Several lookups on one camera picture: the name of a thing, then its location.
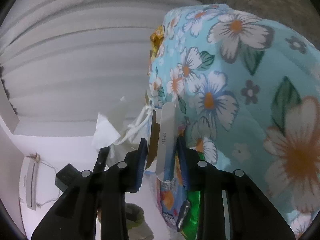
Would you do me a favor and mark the white air conditioner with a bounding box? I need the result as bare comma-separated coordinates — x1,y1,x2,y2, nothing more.
19,153,40,211

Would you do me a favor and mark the gold foil wrapper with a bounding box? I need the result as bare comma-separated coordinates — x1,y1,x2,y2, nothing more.
150,25,164,57

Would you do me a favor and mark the white tissue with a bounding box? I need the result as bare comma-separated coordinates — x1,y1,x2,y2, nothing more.
92,97,154,167

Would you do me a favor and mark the white cardboard box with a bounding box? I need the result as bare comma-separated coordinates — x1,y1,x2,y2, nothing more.
146,101,179,182

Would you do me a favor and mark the floral blue table cloth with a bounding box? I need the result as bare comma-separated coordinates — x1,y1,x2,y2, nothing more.
149,4,319,239

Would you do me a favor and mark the blue snack bag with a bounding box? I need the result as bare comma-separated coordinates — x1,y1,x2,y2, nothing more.
157,155,187,231

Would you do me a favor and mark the white curtain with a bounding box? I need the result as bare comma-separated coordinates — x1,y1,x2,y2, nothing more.
1,0,198,137

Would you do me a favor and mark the green foil wrapper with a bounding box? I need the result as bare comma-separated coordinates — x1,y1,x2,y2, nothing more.
179,149,203,239

